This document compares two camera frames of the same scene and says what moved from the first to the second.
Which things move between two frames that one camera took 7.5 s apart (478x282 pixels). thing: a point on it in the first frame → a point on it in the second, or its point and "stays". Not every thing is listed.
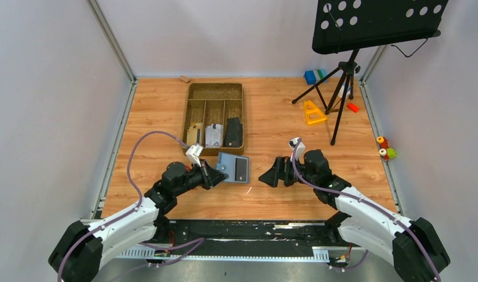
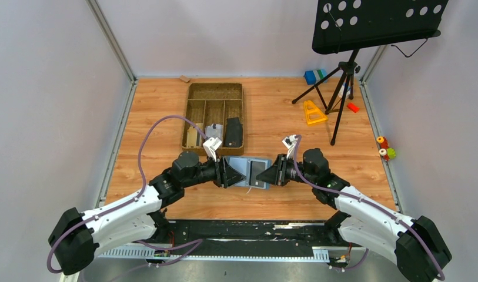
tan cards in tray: [194, 134] stays
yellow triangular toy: [313, 115] stays
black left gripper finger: [215, 176] → [231, 176]
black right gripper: [280, 170] stays
